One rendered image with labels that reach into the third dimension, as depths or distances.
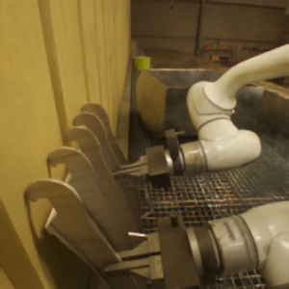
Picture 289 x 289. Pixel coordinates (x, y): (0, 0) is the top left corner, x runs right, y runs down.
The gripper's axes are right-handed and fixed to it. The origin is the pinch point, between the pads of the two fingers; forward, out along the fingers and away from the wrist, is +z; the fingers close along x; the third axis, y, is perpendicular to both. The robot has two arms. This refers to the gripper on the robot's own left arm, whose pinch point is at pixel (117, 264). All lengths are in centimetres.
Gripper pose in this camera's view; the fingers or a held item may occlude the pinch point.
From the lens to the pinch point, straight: 41.0
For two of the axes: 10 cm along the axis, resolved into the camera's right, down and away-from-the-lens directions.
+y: -2.0, -8.5, -4.8
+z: -9.8, 2.0, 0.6
